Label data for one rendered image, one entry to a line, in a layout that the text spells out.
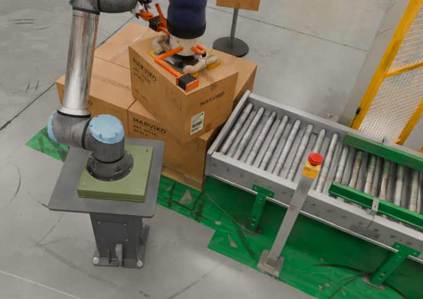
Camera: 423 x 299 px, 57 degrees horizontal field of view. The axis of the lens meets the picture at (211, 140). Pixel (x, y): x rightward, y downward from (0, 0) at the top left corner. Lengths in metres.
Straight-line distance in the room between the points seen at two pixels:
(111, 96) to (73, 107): 0.97
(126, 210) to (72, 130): 0.45
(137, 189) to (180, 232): 0.88
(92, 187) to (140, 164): 0.26
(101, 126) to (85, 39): 0.38
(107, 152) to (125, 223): 0.53
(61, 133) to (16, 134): 1.61
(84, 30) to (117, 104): 1.02
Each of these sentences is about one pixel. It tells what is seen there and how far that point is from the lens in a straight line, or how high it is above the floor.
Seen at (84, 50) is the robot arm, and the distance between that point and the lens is 1.82.
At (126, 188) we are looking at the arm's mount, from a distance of 1.91.
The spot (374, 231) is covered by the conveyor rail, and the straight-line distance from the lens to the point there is 2.41.
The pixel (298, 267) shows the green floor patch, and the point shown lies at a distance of 2.72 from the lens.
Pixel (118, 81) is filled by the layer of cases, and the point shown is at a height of 0.54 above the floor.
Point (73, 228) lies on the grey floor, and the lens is 2.79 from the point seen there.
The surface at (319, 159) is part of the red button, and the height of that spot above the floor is 1.04.
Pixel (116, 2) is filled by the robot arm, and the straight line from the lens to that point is 1.78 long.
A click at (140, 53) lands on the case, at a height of 0.96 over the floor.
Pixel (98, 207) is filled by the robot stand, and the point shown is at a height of 0.75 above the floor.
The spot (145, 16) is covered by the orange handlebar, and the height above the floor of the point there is 1.10.
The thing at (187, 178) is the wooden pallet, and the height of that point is 0.09.
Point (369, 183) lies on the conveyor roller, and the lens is 2.56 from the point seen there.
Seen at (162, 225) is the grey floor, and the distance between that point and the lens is 2.73.
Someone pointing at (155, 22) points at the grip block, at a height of 1.10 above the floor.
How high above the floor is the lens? 2.33
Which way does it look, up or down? 46 degrees down
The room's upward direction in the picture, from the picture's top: 8 degrees clockwise
